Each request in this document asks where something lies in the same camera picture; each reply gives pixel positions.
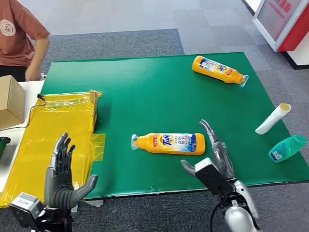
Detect black cable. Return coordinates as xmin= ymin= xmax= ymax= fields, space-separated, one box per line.
xmin=0 ymin=93 xmax=47 ymax=132

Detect orange Tide detergent bottle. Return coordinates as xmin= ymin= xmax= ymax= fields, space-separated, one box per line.
xmin=131 ymin=132 xmax=206 ymax=156

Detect dark green round container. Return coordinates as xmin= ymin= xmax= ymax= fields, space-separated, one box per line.
xmin=0 ymin=136 xmax=11 ymax=160

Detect person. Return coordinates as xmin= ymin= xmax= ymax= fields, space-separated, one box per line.
xmin=0 ymin=0 xmax=50 ymax=82

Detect yellow taped cardboard box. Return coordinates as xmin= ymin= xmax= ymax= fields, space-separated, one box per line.
xmin=0 ymin=90 xmax=106 ymax=208

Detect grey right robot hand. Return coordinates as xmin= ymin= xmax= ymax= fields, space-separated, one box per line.
xmin=180 ymin=119 xmax=235 ymax=181

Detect teal plastic bottle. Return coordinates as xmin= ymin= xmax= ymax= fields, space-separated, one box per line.
xmin=268 ymin=134 xmax=308 ymax=163

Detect white side table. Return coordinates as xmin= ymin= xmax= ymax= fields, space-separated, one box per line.
xmin=0 ymin=80 xmax=45 ymax=193

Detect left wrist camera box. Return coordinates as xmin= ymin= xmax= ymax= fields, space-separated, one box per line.
xmin=8 ymin=192 xmax=45 ymax=231

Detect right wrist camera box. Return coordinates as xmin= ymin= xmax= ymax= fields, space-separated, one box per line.
xmin=194 ymin=157 xmax=233 ymax=197

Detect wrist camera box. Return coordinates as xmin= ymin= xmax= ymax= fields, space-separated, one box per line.
xmin=194 ymin=157 xmax=233 ymax=197
xmin=8 ymin=192 xmax=45 ymax=231

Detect brown cardboard box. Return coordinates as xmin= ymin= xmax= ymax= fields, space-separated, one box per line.
xmin=0 ymin=74 xmax=26 ymax=131

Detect red and white sign stand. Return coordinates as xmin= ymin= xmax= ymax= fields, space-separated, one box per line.
xmin=252 ymin=0 xmax=309 ymax=53

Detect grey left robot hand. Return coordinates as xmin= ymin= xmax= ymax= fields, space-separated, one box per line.
xmin=44 ymin=132 xmax=99 ymax=210

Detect green table mat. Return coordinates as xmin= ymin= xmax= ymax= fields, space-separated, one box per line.
xmin=41 ymin=52 xmax=309 ymax=201

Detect white tube bottle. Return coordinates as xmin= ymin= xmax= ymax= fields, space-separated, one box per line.
xmin=255 ymin=102 xmax=292 ymax=135

